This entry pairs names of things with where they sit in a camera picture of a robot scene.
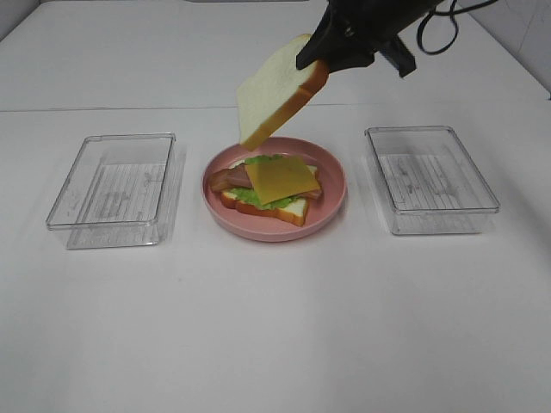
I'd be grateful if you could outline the yellow cheese slice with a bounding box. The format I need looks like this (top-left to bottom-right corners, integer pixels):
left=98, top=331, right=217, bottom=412
left=245, top=156, right=321, bottom=205

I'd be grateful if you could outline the clear plastic tray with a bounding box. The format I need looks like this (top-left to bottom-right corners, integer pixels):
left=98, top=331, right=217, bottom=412
left=46, top=133, right=178, bottom=250
left=365, top=126, right=500, bottom=236

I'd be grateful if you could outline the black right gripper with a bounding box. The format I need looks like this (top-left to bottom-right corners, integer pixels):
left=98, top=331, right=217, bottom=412
left=295, top=0, right=441, bottom=78

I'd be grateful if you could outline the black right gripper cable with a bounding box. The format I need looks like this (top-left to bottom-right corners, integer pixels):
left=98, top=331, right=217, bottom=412
left=415, top=0, right=500, bottom=55

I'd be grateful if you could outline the pink round plate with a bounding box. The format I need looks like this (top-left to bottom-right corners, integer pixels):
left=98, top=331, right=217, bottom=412
left=202, top=137, right=347, bottom=242

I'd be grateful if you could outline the clear right plastic tray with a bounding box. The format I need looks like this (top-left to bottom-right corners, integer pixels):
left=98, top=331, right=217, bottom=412
left=365, top=126, right=500, bottom=236

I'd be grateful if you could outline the bread slice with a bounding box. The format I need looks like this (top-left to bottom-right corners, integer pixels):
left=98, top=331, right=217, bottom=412
left=237, top=34, right=329, bottom=151
left=220, top=158, right=320, bottom=227

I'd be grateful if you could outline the green lettuce leaf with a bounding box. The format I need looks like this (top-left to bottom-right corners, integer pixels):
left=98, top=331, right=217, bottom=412
left=229, top=154, right=300, bottom=210

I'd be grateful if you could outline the clear left plastic tray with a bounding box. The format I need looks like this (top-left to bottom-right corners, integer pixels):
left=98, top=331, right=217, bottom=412
left=46, top=133, right=178, bottom=250

